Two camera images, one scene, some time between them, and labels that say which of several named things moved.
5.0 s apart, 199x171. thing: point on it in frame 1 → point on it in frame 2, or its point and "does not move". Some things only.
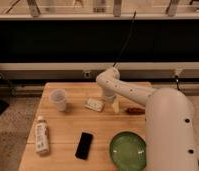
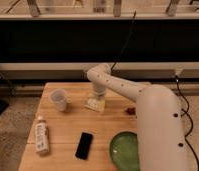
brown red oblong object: (136, 111) does not move
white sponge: (97, 105) does not move
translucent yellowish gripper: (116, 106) → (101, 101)
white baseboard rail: (91, 70) does not move
